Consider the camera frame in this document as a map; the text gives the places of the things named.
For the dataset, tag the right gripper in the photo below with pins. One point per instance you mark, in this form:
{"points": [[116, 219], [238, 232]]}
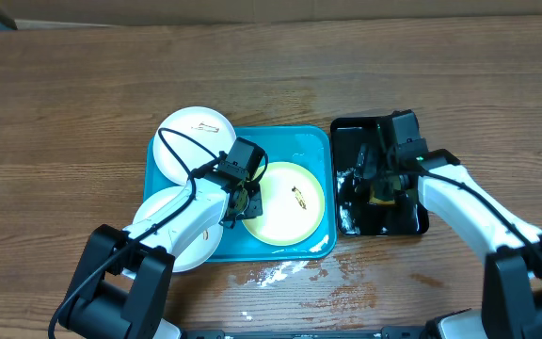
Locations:
{"points": [[369, 166]]}

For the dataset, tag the green yellow sponge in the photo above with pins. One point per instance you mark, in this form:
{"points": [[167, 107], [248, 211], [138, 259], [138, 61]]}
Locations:
{"points": [[382, 193]]}

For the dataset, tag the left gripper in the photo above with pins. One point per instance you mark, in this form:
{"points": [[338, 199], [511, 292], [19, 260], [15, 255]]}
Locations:
{"points": [[255, 206]]}

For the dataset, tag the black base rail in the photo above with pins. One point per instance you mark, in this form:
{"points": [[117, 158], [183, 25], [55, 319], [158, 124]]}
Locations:
{"points": [[396, 332]]}

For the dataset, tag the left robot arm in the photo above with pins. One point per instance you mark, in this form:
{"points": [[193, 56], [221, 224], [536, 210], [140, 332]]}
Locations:
{"points": [[119, 288]]}

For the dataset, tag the teal plastic tray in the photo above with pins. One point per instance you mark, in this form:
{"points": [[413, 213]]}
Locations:
{"points": [[307, 146]]}

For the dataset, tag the black rectangular tray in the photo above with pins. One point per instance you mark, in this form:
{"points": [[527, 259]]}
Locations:
{"points": [[346, 141]]}

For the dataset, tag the yellow-green rimmed plate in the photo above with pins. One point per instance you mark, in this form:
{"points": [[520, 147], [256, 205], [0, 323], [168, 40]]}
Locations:
{"points": [[293, 205]]}

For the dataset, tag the white plate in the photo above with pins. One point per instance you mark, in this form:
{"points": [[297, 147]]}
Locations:
{"points": [[196, 134], [200, 250]]}

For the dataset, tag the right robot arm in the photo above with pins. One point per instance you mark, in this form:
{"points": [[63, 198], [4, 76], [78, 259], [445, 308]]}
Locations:
{"points": [[398, 160]]}

